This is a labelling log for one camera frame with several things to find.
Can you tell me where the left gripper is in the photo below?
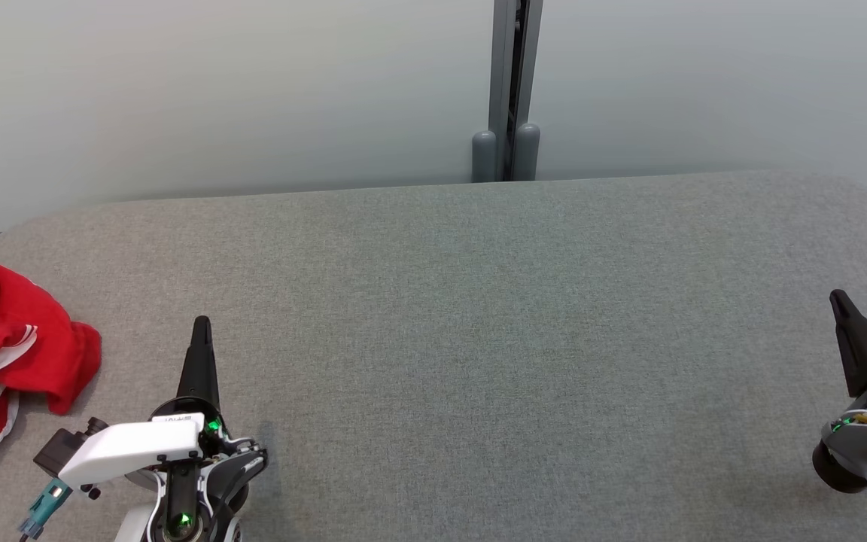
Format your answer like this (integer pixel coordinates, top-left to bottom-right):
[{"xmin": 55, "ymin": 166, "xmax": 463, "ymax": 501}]
[{"xmin": 57, "ymin": 316, "xmax": 269, "ymax": 490}]

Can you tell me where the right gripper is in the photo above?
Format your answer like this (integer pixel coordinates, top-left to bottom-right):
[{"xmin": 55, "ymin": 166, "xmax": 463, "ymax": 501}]
[{"xmin": 812, "ymin": 290, "xmax": 867, "ymax": 495}]

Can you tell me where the red basketball jersey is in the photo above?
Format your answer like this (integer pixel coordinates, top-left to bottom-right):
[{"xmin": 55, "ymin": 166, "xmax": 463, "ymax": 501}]
[{"xmin": 0, "ymin": 245, "xmax": 102, "ymax": 416}]

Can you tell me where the left camera cable teal plug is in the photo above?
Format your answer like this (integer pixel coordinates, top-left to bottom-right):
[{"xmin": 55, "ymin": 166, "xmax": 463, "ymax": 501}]
[{"xmin": 18, "ymin": 478, "xmax": 73, "ymax": 541}]

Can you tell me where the grey partition post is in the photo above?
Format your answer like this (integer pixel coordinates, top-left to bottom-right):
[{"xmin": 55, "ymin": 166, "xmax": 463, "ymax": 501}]
[{"xmin": 471, "ymin": 0, "xmax": 544, "ymax": 184}]

